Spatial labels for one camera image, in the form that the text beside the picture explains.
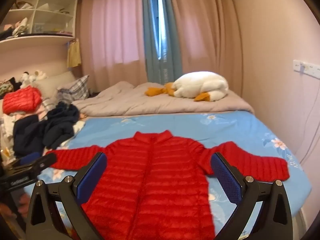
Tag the white goose plush toy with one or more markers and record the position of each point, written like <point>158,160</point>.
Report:
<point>200,85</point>

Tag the teal curtain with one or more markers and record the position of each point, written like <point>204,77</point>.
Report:
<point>170,62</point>

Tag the white cloth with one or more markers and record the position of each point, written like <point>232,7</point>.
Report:
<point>78,126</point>

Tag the clothes pile on shelf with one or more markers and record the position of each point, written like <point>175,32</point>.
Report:
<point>12,31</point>

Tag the pale grey pillow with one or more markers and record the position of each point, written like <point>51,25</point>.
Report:
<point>50,85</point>

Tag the pink curtain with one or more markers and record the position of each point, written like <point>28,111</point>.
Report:
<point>112,30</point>
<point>200,30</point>

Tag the white wall socket strip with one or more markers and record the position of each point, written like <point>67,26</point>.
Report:
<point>310,67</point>

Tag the yellow hanging garment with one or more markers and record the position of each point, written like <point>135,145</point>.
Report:
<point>73,55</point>

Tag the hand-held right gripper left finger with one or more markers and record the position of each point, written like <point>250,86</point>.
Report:
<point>92,177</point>

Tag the small plush toys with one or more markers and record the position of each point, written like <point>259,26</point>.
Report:
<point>32,76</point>

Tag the folded red down jacket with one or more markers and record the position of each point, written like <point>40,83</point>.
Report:
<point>22,100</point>

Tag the white shelf unit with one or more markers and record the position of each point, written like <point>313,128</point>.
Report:
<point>37,38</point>

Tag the blue floral bed sheet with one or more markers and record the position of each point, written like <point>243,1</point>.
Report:
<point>237,130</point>

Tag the grey quilt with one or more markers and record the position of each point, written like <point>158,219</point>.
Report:
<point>125,102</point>

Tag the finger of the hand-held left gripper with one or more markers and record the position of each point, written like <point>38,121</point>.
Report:
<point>45,161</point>
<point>28,158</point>

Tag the navy blue garment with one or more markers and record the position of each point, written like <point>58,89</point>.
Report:
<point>62,122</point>
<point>27,135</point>

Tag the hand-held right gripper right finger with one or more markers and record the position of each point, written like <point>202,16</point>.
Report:
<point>225,177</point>

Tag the plaid pillow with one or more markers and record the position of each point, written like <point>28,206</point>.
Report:
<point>77,87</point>

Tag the red down jacket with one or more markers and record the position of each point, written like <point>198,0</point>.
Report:
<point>162,180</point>
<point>22,100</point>

